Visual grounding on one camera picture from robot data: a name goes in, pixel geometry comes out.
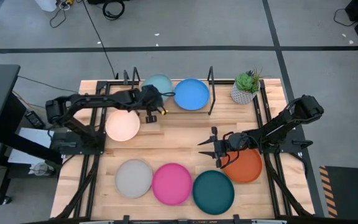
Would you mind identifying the long black floor cable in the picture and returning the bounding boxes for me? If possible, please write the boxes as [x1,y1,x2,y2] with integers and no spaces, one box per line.
[81,0,119,80]

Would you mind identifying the black wire dish rack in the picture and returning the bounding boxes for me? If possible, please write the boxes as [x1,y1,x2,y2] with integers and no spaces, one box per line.
[129,65,216,116]

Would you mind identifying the blue plate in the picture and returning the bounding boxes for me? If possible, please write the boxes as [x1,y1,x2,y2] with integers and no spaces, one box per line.
[173,78,210,111]

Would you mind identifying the peach plate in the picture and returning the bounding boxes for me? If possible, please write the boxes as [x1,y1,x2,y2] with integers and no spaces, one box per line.
[104,109,141,142]

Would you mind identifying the magenta pink plate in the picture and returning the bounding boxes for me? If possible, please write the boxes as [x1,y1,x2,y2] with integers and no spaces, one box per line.
[151,162,193,207]

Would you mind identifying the black aluminium table frame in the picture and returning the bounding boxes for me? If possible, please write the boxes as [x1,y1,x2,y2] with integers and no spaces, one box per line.
[51,79,316,224]

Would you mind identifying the light teal plate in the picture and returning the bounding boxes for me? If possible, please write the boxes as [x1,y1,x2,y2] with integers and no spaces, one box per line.
[141,73,174,103]

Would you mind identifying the succulent in white patterned pot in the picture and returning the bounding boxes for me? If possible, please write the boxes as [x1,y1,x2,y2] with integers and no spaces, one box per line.
[230,67,265,105]

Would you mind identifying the black mat with hazard stripes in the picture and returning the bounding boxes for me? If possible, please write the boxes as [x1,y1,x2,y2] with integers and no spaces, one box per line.
[318,166,358,218]

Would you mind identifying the black power adapter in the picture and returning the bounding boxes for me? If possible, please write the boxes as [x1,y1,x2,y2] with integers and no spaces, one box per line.
[24,110,47,130]

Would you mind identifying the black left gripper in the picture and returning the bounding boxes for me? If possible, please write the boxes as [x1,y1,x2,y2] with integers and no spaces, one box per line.
[140,84,176,124]

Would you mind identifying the orange plate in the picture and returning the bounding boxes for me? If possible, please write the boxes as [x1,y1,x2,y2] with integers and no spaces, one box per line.
[221,148,263,184]

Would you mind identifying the coiled black cable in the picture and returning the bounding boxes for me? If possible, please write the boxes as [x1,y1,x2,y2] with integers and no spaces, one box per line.
[102,0,126,21]

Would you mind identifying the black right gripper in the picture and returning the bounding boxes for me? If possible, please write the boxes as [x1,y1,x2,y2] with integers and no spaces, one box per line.
[196,126,248,169]

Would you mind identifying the white power strip with plugs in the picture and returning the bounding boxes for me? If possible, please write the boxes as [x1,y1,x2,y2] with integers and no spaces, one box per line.
[56,0,74,10]

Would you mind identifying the white container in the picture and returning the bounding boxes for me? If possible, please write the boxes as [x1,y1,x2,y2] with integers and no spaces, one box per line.
[35,0,58,12]

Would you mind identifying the dark green plate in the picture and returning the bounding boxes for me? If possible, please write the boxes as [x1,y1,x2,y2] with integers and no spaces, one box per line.
[192,170,236,215]

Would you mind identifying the white board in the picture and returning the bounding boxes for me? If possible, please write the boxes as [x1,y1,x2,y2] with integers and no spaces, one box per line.
[7,126,62,177]

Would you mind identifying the pale grey plate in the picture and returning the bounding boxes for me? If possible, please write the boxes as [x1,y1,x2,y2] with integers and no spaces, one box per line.
[114,159,154,199]

